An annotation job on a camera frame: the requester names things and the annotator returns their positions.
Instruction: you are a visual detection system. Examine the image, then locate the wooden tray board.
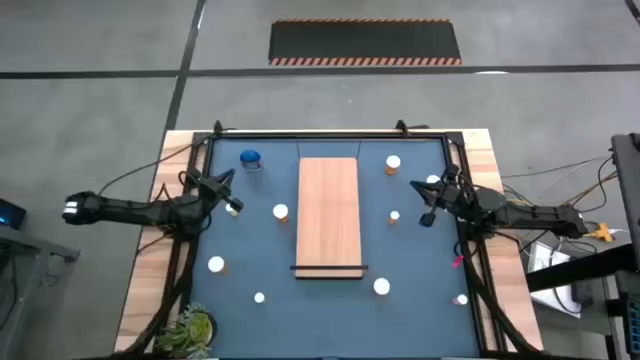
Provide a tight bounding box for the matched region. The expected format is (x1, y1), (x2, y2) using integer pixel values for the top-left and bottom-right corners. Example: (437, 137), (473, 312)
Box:
(289, 138), (370, 281)

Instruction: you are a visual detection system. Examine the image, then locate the black device blue light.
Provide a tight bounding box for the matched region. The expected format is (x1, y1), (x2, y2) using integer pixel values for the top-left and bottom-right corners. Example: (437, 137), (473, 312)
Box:
(0, 198), (28, 231)

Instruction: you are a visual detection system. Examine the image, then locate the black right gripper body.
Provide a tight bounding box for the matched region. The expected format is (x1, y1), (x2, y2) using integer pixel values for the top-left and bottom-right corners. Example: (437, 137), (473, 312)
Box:
(418, 163), (474, 228)

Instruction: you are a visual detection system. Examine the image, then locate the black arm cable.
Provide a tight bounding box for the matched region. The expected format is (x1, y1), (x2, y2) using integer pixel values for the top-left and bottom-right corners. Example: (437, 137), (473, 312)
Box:
(97, 137), (214, 197)

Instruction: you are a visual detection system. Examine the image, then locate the dark grey monitor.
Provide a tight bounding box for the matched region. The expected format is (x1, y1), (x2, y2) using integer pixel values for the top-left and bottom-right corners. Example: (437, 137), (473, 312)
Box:
(610, 132), (640, 244)

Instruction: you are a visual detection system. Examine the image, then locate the white box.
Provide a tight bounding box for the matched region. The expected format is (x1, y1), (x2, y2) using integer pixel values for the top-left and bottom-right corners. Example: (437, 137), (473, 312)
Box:
(527, 241), (584, 320)

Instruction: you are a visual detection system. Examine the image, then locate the black table beam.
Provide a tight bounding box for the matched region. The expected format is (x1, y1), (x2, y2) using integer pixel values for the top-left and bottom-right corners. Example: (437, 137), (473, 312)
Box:
(524, 243), (640, 294)

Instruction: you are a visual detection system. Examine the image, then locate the blue table mat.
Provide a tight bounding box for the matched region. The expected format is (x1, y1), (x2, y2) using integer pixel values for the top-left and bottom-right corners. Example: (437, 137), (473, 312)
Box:
(192, 137), (484, 359)

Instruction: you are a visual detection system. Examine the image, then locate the black hazard-striped floor mat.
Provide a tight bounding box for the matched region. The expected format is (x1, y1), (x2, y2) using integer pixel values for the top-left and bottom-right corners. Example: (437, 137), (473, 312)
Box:
(268, 18), (463, 67)

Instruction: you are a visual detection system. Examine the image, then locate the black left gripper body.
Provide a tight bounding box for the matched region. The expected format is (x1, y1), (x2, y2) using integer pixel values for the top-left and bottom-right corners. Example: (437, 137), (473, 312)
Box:
(187, 168), (245, 213)

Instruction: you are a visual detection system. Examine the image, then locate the yellow power splitter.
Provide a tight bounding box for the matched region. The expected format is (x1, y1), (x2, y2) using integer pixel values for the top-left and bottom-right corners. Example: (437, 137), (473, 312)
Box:
(582, 222), (616, 244)

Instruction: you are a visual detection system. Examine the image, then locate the potted green succulent plant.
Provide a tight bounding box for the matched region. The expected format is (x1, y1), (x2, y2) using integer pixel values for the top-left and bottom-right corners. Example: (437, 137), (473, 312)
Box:
(154, 301), (219, 360)

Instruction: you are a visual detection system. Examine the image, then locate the blue-capped clear antacid bottle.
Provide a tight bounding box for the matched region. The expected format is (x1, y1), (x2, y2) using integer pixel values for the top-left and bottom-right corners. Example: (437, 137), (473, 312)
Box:
(239, 148), (263, 173)

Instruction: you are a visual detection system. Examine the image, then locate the grey metal cart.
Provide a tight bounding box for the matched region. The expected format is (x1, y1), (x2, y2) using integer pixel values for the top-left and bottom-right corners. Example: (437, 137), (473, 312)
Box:
(0, 223), (81, 360)

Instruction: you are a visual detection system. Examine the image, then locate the black metal table frame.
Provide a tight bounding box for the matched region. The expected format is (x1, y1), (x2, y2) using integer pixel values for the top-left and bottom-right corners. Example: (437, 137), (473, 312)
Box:
(119, 119), (544, 360)

